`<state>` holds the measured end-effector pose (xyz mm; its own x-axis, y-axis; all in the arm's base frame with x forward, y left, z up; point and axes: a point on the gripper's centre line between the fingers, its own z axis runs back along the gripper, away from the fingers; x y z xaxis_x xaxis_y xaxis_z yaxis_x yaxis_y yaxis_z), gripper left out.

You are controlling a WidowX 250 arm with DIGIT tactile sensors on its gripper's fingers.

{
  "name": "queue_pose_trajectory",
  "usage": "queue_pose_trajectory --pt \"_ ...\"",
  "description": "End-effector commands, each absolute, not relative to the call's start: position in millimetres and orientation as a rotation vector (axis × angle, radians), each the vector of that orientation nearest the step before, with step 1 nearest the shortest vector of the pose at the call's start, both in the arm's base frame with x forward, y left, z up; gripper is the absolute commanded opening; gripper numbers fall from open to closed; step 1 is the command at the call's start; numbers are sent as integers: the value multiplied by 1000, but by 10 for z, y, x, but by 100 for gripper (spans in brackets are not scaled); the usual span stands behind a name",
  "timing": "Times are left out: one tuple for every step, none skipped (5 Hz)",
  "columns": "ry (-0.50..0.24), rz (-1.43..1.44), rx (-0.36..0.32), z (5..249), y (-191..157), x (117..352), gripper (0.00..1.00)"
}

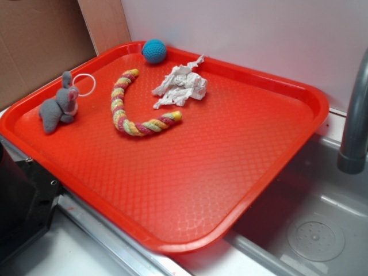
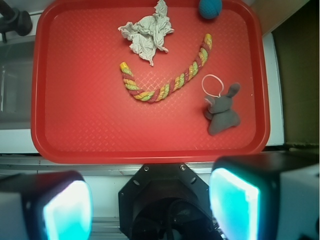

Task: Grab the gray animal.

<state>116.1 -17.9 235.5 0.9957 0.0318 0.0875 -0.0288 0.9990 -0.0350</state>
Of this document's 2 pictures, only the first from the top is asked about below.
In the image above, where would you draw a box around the multicolour twisted rope toy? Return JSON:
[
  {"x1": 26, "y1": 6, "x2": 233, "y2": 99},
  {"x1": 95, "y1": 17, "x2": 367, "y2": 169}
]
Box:
[{"x1": 110, "y1": 69, "x2": 182, "y2": 137}]

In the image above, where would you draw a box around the gray metal faucet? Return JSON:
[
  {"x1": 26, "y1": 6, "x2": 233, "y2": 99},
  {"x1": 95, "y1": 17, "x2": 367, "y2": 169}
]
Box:
[{"x1": 337, "y1": 52, "x2": 367, "y2": 174}]

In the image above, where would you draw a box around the crumpled white paper towel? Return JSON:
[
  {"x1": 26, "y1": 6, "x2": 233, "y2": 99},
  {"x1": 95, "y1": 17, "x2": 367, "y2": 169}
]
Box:
[{"x1": 152, "y1": 55, "x2": 208, "y2": 109}]

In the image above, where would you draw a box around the brown cardboard panel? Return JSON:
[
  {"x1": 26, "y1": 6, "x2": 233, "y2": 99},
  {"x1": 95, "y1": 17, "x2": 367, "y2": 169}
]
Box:
[{"x1": 1, "y1": 1, "x2": 131, "y2": 110}]

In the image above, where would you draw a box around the red plastic tray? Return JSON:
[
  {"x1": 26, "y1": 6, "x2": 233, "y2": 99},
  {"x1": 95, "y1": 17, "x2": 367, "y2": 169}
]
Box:
[{"x1": 1, "y1": 42, "x2": 329, "y2": 254}]

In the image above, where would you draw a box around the gray plush bunny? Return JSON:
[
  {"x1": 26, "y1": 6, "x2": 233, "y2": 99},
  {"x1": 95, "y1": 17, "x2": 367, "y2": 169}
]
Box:
[{"x1": 38, "y1": 71, "x2": 79, "y2": 134}]

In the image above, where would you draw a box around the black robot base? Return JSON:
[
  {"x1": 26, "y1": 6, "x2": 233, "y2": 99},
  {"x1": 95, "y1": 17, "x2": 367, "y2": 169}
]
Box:
[{"x1": 1, "y1": 137, "x2": 62, "y2": 264}]

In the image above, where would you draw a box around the white loop ring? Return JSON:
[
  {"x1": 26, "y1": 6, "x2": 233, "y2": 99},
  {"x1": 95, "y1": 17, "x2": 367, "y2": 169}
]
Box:
[{"x1": 72, "y1": 73, "x2": 97, "y2": 97}]

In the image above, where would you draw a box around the gray plastic sink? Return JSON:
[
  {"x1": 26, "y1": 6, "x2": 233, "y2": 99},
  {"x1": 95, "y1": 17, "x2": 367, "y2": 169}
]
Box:
[{"x1": 175, "y1": 135, "x2": 368, "y2": 276}]

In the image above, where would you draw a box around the blue crocheted ball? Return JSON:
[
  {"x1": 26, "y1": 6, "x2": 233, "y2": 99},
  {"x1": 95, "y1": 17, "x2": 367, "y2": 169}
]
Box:
[{"x1": 141, "y1": 39, "x2": 167, "y2": 64}]

